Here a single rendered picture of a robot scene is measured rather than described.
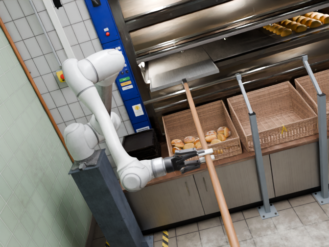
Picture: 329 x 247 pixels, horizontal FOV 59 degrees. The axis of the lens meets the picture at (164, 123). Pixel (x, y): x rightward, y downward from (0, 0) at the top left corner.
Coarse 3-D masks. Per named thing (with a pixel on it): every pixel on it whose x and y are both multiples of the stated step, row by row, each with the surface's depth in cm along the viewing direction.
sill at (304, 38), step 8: (312, 32) 242; (320, 32) 237; (328, 32) 237; (288, 40) 242; (296, 40) 239; (304, 40) 239; (264, 48) 242; (272, 48) 241; (280, 48) 241; (232, 56) 246; (240, 56) 242; (248, 56) 243; (216, 64) 244; (224, 64) 245
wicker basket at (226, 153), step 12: (204, 108) 258; (216, 108) 258; (168, 120) 261; (180, 120) 261; (192, 120) 260; (204, 120) 260; (216, 120) 260; (228, 120) 245; (168, 132) 263; (180, 132) 263; (192, 132) 263; (204, 132) 263; (216, 132) 262; (168, 144) 234; (216, 144) 222; (228, 144) 223; (240, 144) 223; (216, 156) 227; (228, 156) 227
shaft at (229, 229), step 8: (192, 104) 184; (192, 112) 175; (200, 128) 157; (200, 136) 151; (208, 160) 132; (208, 168) 129; (216, 176) 122; (216, 184) 118; (216, 192) 114; (224, 200) 110; (224, 208) 106; (224, 216) 103; (224, 224) 101; (232, 224) 100; (232, 232) 97; (232, 240) 94
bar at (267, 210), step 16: (272, 64) 209; (304, 64) 209; (224, 80) 211; (240, 80) 211; (320, 96) 196; (320, 112) 202; (256, 128) 205; (320, 128) 209; (256, 144) 211; (320, 144) 217; (256, 160) 222; (320, 160) 225; (320, 192) 246; (272, 208) 245
